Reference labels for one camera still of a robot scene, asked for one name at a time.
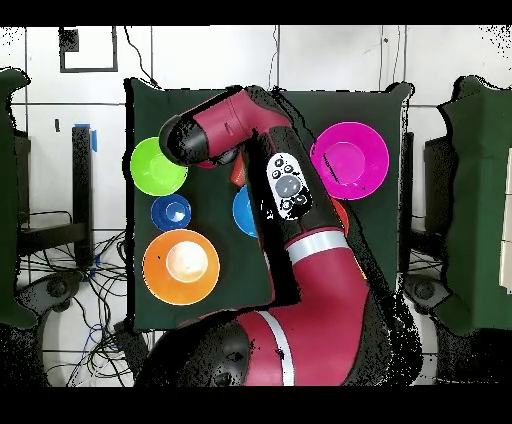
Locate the light green bowl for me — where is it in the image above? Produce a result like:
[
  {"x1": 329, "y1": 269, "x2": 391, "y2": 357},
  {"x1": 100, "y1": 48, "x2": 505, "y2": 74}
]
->
[{"x1": 129, "y1": 136, "x2": 189, "y2": 197}]

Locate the red shallow bowl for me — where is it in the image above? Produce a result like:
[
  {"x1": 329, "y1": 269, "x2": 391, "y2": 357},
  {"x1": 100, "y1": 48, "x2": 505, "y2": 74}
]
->
[{"x1": 331, "y1": 197, "x2": 350, "y2": 235}]

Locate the tangle of floor cables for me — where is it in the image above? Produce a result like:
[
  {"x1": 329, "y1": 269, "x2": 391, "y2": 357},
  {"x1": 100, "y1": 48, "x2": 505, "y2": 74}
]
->
[{"x1": 17, "y1": 229, "x2": 161, "y2": 387}]

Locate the large orange bowl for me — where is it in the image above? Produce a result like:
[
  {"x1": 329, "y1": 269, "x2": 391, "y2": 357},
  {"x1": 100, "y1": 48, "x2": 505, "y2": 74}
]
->
[{"x1": 142, "y1": 228, "x2": 221, "y2": 306}]

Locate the light blue bowl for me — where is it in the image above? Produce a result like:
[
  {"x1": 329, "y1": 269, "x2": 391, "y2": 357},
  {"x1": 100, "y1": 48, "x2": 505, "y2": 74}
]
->
[{"x1": 232, "y1": 184, "x2": 259, "y2": 239}]

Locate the black stand frame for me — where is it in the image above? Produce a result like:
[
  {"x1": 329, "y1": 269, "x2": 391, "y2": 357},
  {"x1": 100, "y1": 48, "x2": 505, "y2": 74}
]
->
[
  {"x1": 15, "y1": 125, "x2": 95, "y2": 267},
  {"x1": 399, "y1": 131, "x2": 459, "y2": 277}
]

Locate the large pink bowl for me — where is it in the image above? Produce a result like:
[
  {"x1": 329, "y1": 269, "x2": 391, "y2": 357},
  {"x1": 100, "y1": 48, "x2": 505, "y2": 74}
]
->
[{"x1": 309, "y1": 121, "x2": 390, "y2": 201}]

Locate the green-clothed side table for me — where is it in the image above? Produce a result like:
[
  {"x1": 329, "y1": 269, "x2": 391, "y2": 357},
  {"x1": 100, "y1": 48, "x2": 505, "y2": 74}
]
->
[
  {"x1": 435, "y1": 75, "x2": 512, "y2": 337},
  {"x1": 0, "y1": 67, "x2": 37, "y2": 329}
]

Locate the black power strip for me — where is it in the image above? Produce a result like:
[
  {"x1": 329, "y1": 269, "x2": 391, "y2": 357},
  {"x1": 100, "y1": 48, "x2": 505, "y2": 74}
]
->
[{"x1": 113, "y1": 320, "x2": 148, "y2": 377}]

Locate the dark green tablecloth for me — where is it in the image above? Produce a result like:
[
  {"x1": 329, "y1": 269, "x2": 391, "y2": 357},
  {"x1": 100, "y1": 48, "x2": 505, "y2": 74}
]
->
[{"x1": 125, "y1": 77, "x2": 413, "y2": 333}]

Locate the small dark blue bowl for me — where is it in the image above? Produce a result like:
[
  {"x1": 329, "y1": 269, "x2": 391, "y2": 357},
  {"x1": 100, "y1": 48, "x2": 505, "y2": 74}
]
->
[{"x1": 150, "y1": 193, "x2": 192, "y2": 232}]

